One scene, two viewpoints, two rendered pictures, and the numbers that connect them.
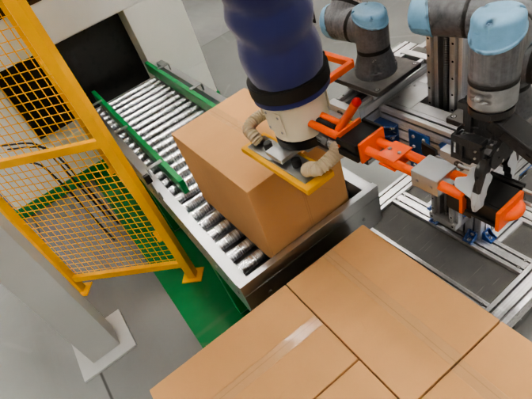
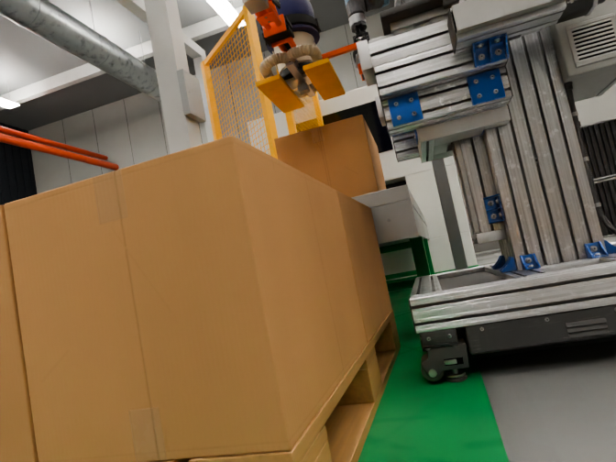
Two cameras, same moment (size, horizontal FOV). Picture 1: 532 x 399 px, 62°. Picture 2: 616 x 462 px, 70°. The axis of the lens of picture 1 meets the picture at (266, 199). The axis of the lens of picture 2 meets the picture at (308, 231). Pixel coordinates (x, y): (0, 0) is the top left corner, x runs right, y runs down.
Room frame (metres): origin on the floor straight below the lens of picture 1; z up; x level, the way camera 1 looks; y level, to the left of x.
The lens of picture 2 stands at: (-0.35, -1.13, 0.36)
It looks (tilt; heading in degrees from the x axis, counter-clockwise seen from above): 5 degrees up; 36
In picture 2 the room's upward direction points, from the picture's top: 11 degrees counter-clockwise
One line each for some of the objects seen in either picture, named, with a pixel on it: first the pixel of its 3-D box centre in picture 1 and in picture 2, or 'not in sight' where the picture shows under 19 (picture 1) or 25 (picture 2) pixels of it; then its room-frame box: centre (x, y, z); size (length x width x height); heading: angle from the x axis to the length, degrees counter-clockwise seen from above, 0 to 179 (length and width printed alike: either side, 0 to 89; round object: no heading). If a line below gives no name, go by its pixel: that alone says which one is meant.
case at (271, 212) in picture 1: (260, 169); (339, 181); (1.48, -0.02, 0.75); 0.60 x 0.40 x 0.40; 22
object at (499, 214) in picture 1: (490, 202); not in sight; (0.53, -0.40, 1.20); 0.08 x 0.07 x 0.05; 22
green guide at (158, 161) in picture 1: (125, 134); not in sight; (2.50, 0.67, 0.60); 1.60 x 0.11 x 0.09; 20
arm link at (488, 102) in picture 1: (491, 93); not in sight; (0.55, -0.40, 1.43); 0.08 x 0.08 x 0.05
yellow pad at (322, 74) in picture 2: not in sight; (324, 77); (1.12, -0.27, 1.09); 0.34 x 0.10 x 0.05; 22
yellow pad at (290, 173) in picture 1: (283, 157); (280, 92); (1.05, -0.09, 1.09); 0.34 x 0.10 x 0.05; 22
